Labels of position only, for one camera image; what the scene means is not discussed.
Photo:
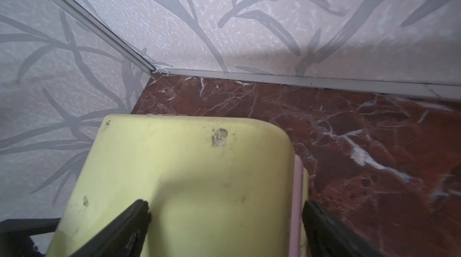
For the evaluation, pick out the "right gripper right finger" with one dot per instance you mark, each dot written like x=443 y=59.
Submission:
x=327 y=236

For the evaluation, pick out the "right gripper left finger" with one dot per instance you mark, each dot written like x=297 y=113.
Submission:
x=123 y=237

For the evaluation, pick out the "green drawer cabinet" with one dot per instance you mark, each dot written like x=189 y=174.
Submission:
x=215 y=187

